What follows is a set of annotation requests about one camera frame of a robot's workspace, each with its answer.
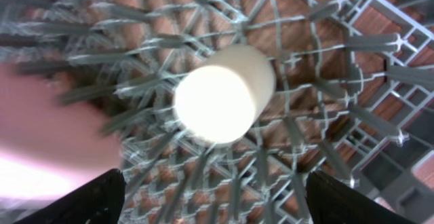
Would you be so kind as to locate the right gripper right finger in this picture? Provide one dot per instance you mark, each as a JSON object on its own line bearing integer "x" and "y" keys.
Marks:
{"x": 332, "y": 202}

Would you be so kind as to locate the grey dishwasher rack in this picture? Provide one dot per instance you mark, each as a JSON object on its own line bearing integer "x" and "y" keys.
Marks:
{"x": 354, "y": 77}

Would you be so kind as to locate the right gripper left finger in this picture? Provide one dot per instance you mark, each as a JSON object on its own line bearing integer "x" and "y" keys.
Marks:
{"x": 99, "y": 201}

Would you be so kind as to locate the white paper cup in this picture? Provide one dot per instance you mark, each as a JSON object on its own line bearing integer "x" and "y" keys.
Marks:
{"x": 219, "y": 101}

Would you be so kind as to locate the large pink plate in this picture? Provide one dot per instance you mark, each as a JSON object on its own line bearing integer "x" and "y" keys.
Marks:
{"x": 48, "y": 150}

